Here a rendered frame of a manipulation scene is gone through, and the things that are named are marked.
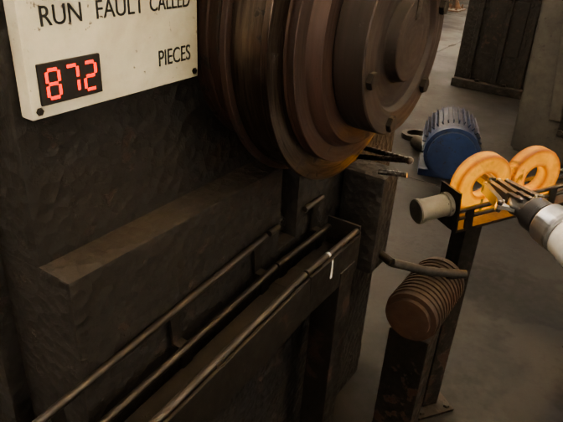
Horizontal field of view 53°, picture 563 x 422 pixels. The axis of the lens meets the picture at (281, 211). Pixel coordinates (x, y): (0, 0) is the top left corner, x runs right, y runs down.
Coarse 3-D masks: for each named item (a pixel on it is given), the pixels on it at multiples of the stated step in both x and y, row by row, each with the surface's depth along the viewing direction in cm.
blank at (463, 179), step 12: (480, 156) 131; (492, 156) 131; (468, 168) 130; (480, 168) 131; (492, 168) 132; (504, 168) 134; (456, 180) 132; (468, 180) 132; (468, 192) 134; (480, 192) 138; (468, 204) 136
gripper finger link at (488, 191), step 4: (484, 184) 129; (488, 184) 129; (484, 188) 129; (488, 188) 127; (492, 188) 127; (484, 192) 129; (488, 192) 127; (492, 192) 126; (496, 192) 126; (488, 196) 127; (492, 196) 126; (496, 196) 124; (500, 196) 124; (488, 200) 127; (492, 200) 126; (496, 200) 124; (500, 200) 122; (492, 204) 126; (500, 204) 122; (496, 208) 123
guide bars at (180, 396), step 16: (304, 272) 99; (288, 288) 95; (272, 304) 92; (256, 320) 89; (240, 336) 86; (224, 352) 83; (208, 368) 81; (192, 384) 78; (176, 400) 76; (160, 416) 74
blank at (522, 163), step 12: (516, 156) 137; (528, 156) 135; (540, 156) 136; (552, 156) 138; (516, 168) 136; (528, 168) 137; (540, 168) 141; (552, 168) 140; (516, 180) 137; (540, 180) 142; (552, 180) 142
